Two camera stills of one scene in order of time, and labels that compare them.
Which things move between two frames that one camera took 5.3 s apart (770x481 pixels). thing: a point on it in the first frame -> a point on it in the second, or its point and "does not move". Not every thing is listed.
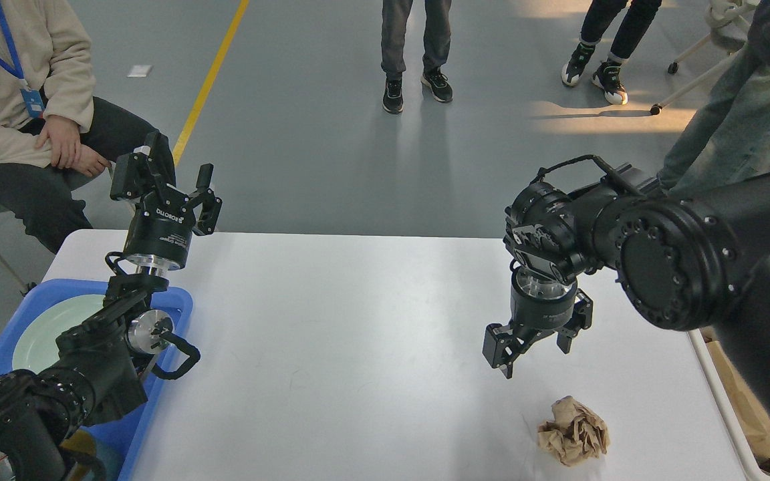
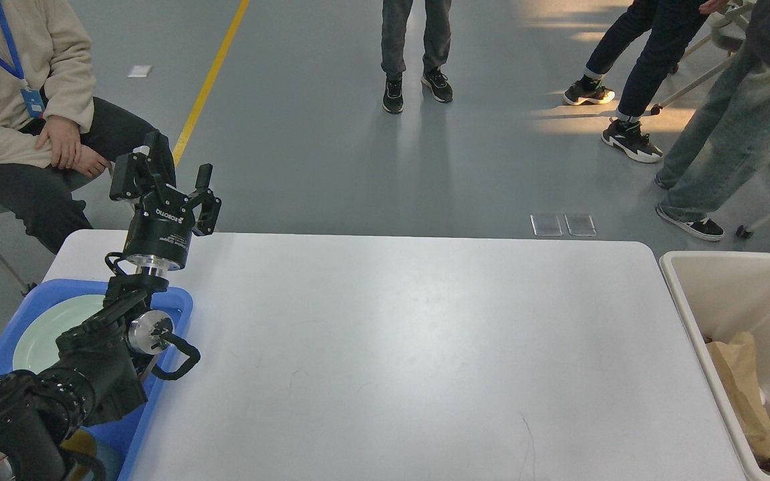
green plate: (36, 349) does not move
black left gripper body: (160, 230) does not move
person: (598, 17) -> (666, 23)
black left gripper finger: (206, 206) does not move
